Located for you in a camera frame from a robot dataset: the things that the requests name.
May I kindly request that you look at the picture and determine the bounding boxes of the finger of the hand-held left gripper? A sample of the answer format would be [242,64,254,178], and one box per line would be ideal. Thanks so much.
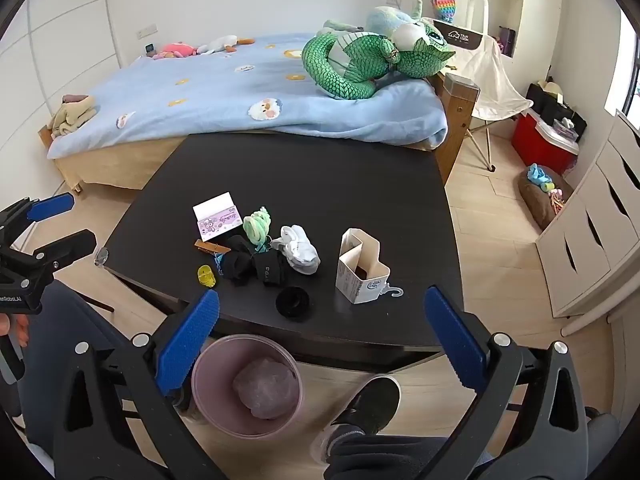
[27,229,97,276]
[0,193,76,251]

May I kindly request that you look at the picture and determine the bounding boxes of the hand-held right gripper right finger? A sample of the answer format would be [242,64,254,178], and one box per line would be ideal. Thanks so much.
[424,285,592,480]

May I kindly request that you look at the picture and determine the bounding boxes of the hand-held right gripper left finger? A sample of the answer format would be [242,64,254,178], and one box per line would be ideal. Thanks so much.
[64,289,221,480]

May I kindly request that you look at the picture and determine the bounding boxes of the pink trash bin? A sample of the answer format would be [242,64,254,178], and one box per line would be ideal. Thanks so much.
[191,334,304,437]

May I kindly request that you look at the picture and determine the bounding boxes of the clear plastic hook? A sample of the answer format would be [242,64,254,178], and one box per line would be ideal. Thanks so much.
[370,285,405,303]

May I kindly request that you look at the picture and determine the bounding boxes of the black sock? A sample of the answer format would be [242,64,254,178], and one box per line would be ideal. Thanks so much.
[252,252,288,288]
[220,235,261,283]

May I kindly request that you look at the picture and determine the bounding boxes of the wooden clothespin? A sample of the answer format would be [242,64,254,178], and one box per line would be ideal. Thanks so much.
[194,240,232,257]

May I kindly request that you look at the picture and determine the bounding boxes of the cardboard packaging box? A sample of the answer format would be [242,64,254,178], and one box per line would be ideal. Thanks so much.
[335,227,391,306]

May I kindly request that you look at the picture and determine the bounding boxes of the white card with pink print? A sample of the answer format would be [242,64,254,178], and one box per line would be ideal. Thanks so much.
[192,191,244,242]

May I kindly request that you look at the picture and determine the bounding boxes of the white tissue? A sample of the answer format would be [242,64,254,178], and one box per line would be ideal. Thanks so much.
[270,225,321,276]

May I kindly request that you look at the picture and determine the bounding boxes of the person's left hand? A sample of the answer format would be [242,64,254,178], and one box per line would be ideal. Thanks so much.
[0,315,29,349]

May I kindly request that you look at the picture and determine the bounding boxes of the person's left leg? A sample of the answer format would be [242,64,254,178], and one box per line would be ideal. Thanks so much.
[20,280,166,461]

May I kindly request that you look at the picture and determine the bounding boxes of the crumpled clear plastic bag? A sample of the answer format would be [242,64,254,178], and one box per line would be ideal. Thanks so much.
[232,357,296,418]

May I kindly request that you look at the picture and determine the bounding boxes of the folded beige cloth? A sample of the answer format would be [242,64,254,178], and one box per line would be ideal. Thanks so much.
[47,94,101,138]

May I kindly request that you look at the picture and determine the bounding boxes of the person's right shoe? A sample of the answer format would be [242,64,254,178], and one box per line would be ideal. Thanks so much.
[312,375,402,463]

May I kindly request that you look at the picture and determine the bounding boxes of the brown pet bed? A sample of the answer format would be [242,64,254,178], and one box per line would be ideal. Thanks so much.
[517,165,576,231]

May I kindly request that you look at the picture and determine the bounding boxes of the white drawer cabinet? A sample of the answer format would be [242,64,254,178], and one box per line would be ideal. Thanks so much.
[535,110,640,318]

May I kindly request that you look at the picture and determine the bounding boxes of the light blue printed blanket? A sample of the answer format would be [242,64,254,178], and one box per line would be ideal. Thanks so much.
[47,32,448,161]

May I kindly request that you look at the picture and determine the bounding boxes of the pink plush toy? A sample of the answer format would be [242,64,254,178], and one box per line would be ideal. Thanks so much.
[152,42,198,61]

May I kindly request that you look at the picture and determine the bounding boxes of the red cooler box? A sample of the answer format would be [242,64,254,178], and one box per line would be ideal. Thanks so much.
[511,110,581,176]

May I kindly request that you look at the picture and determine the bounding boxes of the white goose plush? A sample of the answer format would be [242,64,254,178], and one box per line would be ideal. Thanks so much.
[196,35,256,56]

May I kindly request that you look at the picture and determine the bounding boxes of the black bag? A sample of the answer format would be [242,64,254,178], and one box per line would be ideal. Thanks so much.
[525,80,588,141]

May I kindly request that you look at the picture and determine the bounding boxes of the cream folding chair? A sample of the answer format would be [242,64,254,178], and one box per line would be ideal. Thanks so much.
[432,17,536,171]

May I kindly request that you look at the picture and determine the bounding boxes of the green dragon plush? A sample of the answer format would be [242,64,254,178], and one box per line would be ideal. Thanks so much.
[301,0,457,101]

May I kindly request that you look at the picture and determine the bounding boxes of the white curved rack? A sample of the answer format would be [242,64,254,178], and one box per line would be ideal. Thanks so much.
[467,0,490,36]

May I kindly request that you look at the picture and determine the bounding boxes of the window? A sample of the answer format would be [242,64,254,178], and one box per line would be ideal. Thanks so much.
[605,10,640,126]

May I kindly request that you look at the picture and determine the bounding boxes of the light blue plush toy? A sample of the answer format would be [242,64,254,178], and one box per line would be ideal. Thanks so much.
[322,6,426,36]

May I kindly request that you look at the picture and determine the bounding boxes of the wooden bed frame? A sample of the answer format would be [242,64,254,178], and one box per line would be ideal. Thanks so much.
[37,67,481,196]

